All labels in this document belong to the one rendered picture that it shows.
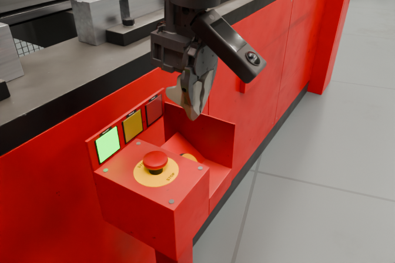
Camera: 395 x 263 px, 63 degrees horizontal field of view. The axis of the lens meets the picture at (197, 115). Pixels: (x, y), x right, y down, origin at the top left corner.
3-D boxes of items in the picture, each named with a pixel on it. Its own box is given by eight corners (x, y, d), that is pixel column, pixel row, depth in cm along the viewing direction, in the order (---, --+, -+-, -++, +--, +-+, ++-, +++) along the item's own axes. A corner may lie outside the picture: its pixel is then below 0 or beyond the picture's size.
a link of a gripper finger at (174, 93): (170, 110, 58) (172, 63, 53) (199, 121, 56) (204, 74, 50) (160, 118, 56) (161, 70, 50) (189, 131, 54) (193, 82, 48)
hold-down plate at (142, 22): (124, 46, 72) (122, 33, 70) (106, 42, 74) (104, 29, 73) (197, 14, 93) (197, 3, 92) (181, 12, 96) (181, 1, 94)
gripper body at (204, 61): (176, 53, 56) (180, -21, 49) (220, 67, 53) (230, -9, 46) (149, 68, 51) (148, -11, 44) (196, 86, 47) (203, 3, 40)
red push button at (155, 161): (158, 185, 50) (157, 168, 48) (139, 176, 52) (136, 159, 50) (173, 170, 53) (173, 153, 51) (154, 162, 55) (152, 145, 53)
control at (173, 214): (176, 262, 52) (171, 179, 42) (103, 220, 59) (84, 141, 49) (231, 184, 66) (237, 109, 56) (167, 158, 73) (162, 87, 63)
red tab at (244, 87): (244, 93, 121) (245, 76, 117) (239, 92, 122) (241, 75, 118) (260, 78, 132) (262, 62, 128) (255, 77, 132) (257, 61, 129)
